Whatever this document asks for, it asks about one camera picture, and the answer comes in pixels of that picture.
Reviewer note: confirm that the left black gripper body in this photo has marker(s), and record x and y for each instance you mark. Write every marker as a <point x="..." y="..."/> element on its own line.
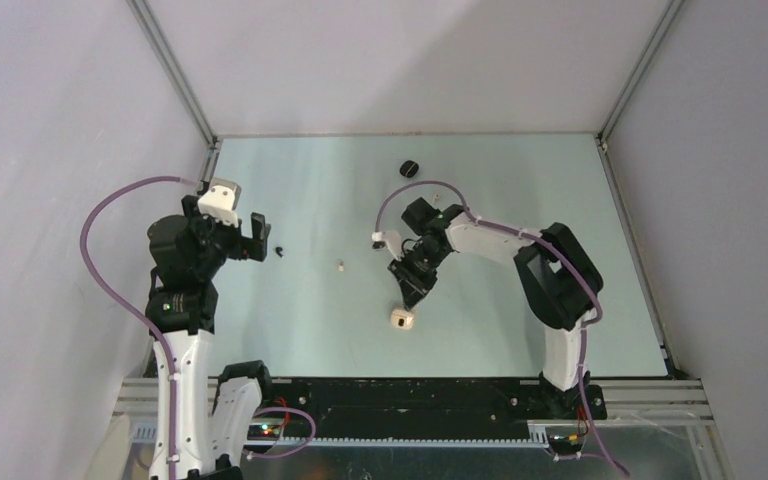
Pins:
<point x="224" y="238"/>

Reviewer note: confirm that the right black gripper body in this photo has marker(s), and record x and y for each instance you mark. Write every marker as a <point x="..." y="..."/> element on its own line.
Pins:
<point x="420" y="264"/>

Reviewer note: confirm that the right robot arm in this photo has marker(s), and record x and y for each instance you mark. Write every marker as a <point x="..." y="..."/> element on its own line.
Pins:
<point x="559" y="280"/>

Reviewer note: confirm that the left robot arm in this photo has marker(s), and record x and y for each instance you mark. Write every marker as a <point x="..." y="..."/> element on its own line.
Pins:
<point x="199" y="437"/>

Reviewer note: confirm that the black earbud charging case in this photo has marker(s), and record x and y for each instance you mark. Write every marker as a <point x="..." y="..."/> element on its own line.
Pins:
<point x="409" y="169"/>

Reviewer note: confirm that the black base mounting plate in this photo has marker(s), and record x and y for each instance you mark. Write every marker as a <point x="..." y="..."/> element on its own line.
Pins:
<point x="424" y="409"/>

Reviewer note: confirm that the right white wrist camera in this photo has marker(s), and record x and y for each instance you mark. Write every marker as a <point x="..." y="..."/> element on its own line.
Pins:
<point x="389" y="240"/>

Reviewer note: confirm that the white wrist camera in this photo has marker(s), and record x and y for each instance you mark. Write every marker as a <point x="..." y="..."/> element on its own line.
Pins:
<point x="220" y="200"/>
<point x="389" y="240"/>

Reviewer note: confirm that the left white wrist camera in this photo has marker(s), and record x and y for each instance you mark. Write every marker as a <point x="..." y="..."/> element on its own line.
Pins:
<point x="220" y="200"/>

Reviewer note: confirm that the left aluminium frame post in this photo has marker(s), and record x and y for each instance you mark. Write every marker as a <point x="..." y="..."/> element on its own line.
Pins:
<point x="159" y="43"/>

